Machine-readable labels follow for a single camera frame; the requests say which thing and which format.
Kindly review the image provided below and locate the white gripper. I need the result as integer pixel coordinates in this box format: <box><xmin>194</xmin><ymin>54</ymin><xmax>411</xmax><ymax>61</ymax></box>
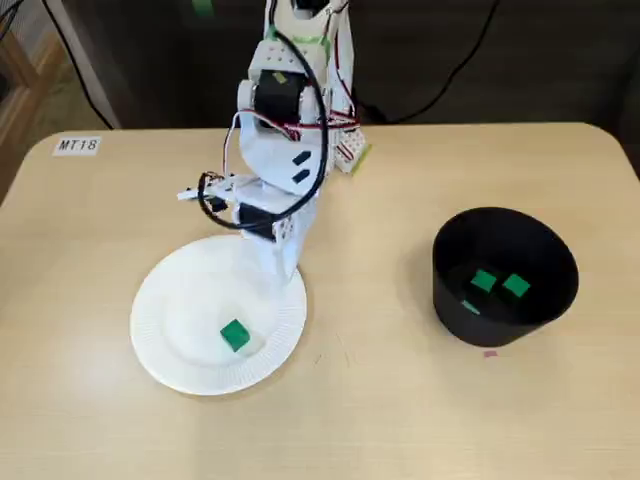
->
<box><xmin>231</xmin><ymin>173</ymin><xmax>321</xmax><ymax>283</ymax></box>

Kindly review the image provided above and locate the white paper plate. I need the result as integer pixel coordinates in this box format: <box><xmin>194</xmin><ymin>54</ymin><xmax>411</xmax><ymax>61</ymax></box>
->
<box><xmin>129</xmin><ymin>235</ymin><xmax>308</xmax><ymax>396</ymax></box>

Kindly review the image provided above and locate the black pot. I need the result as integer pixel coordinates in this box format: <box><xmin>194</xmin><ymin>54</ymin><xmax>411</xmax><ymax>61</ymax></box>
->
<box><xmin>431</xmin><ymin>206</ymin><xmax>580</xmax><ymax>348</ymax></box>

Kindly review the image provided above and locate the yellow-green tape strip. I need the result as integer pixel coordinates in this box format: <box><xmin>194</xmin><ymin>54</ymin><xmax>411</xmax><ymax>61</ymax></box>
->
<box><xmin>351</xmin><ymin>144</ymin><xmax>374</xmax><ymax>178</ymax></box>

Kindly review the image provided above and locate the white MT18 label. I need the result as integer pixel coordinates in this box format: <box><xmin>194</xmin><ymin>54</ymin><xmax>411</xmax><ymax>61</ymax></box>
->
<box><xmin>52</xmin><ymin>136</ymin><xmax>103</xmax><ymax>157</ymax></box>

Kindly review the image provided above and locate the red white servo wire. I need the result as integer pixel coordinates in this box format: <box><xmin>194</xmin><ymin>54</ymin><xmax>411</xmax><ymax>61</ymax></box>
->
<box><xmin>327</xmin><ymin>0</ymin><xmax>362</xmax><ymax>131</ymax></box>
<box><xmin>222</xmin><ymin>112</ymin><xmax>361</xmax><ymax>174</ymax></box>

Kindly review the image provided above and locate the white wrist camera plate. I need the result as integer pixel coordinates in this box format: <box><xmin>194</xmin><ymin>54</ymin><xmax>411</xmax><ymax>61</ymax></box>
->
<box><xmin>174</xmin><ymin>172</ymin><xmax>241</xmax><ymax>214</ymax></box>

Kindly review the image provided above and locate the grey white post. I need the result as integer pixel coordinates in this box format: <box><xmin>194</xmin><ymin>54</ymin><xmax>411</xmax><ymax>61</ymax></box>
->
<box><xmin>44</xmin><ymin>0</ymin><xmax>123</xmax><ymax>131</ymax></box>

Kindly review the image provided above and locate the thin black cable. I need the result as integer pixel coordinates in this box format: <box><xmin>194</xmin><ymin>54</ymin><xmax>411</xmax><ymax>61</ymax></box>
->
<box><xmin>42</xmin><ymin>0</ymin><xmax>115</xmax><ymax>129</ymax></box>
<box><xmin>0</xmin><ymin>0</ymin><xmax>26</xmax><ymax>39</ymax></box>

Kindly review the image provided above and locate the wooden furniture frame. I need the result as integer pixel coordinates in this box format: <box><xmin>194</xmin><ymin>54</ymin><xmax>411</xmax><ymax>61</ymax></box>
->
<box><xmin>0</xmin><ymin>0</ymin><xmax>69</xmax><ymax>207</ymax></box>

